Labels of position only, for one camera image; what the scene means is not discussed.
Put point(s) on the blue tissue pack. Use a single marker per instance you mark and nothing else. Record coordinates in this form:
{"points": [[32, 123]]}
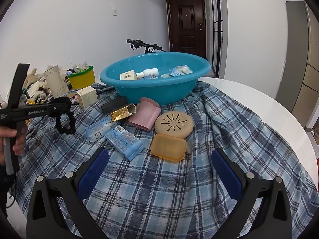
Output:
{"points": [[99, 129]]}

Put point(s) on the dark brown door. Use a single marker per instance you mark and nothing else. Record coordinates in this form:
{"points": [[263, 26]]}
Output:
{"points": [[187, 26]]}

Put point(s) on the black rectangular case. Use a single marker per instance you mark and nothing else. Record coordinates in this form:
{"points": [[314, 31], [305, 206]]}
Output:
{"points": [[114, 105]]}

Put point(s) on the blue plaid cloth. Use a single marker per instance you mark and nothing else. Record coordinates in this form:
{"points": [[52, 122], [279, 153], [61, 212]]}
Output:
{"points": [[149, 197]]}

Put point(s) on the black electric bicycle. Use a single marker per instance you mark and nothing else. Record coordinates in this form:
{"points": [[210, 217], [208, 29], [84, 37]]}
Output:
{"points": [[136, 44]]}

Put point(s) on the wall light switch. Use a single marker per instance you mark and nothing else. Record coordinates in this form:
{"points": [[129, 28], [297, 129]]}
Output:
{"points": [[114, 11]]}

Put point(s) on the pink plastic cup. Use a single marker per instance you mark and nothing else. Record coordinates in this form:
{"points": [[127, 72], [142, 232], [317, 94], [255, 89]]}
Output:
{"points": [[147, 112]]}

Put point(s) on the plush toy pile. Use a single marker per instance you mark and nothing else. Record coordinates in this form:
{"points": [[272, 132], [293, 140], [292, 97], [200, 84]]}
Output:
{"points": [[36, 88]]}

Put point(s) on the light blue Raison box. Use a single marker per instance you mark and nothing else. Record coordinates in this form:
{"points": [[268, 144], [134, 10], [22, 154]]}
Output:
{"points": [[179, 70]]}

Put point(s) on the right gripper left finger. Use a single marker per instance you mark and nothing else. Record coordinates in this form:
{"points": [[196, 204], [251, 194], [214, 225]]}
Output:
{"points": [[45, 219]]}

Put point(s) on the yellow bin green rim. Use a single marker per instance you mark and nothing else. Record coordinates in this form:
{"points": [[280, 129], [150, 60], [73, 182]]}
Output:
{"points": [[82, 79]]}

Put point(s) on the beige round vented lid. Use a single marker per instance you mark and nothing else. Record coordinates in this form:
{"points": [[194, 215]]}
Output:
{"points": [[174, 123]]}

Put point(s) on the white small bottle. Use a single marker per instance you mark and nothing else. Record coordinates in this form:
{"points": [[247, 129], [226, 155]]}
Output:
{"points": [[153, 72]]}

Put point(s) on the gold foil pack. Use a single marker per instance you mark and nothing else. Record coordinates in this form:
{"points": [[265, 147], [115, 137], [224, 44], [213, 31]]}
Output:
{"points": [[123, 112]]}

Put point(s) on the grey beige refrigerator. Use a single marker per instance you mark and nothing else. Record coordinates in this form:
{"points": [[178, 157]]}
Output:
{"points": [[298, 91]]}

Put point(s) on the cream box with barcode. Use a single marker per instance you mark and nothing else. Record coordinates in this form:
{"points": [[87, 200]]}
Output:
{"points": [[129, 75]]}

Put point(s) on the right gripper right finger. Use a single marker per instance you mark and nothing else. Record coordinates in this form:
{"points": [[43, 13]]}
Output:
{"points": [[273, 219]]}

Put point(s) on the black framed glass door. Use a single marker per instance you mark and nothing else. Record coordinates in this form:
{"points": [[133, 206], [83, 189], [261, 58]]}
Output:
{"points": [[217, 35]]}

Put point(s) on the white paper roll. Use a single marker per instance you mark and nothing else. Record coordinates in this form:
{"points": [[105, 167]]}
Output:
{"points": [[56, 82]]}

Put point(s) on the black hair scrunchie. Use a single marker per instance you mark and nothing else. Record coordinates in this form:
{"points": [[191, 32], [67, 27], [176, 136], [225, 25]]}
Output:
{"points": [[65, 119]]}

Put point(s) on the light blue tube box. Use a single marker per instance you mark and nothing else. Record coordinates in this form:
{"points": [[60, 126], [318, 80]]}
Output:
{"points": [[126, 143]]}

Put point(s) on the orange soap box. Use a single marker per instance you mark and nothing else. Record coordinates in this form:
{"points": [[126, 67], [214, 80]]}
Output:
{"points": [[168, 147]]}

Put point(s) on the cream cube box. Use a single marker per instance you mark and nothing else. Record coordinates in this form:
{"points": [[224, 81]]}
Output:
{"points": [[87, 96]]}

